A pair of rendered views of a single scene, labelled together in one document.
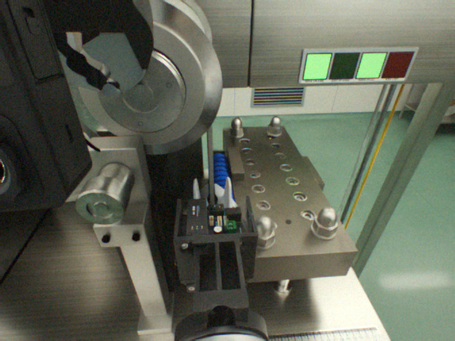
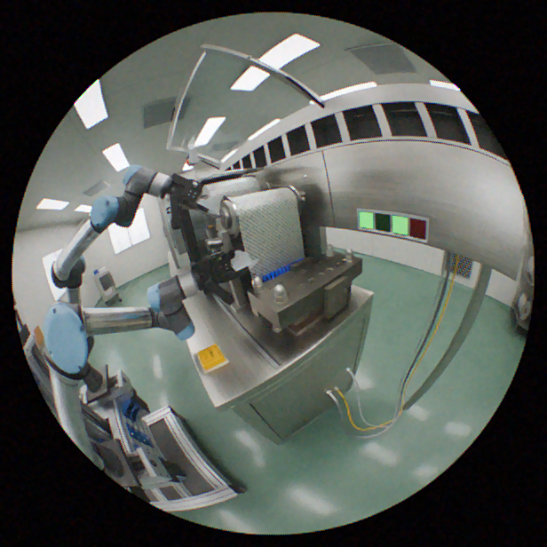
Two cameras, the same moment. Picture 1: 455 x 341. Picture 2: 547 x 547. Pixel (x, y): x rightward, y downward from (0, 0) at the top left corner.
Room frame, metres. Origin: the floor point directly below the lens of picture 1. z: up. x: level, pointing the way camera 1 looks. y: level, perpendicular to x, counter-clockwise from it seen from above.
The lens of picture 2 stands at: (0.09, -0.51, 1.29)
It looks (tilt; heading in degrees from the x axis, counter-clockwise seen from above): 25 degrees down; 64
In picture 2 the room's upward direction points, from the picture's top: 11 degrees counter-clockwise
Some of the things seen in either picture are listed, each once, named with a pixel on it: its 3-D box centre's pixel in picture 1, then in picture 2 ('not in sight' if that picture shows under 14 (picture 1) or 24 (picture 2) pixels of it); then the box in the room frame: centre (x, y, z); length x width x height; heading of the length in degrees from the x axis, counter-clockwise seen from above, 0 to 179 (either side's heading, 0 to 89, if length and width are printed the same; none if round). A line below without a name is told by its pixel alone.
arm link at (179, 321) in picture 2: not in sight; (176, 321); (-0.03, 0.01, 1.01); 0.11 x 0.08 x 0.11; 136
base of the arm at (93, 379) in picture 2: not in sight; (89, 376); (-0.71, 0.07, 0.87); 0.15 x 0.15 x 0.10
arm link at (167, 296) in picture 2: not in sight; (166, 295); (-0.02, -0.01, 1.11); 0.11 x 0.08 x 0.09; 4
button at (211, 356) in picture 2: not in sight; (210, 356); (0.03, -0.10, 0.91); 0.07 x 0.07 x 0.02; 4
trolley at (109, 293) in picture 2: not in sight; (106, 286); (-2.54, 4.05, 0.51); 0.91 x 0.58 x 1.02; 118
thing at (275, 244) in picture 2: (209, 147); (277, 247); (0.38, 0.02, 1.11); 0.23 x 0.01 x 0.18; 4
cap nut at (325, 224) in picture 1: (326, 220); (280, 292); (0.27, -0.15, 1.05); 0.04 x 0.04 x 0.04
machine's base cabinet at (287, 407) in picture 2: not in sight; (222, 303); (0.23, 1.02, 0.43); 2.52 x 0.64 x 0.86; 94
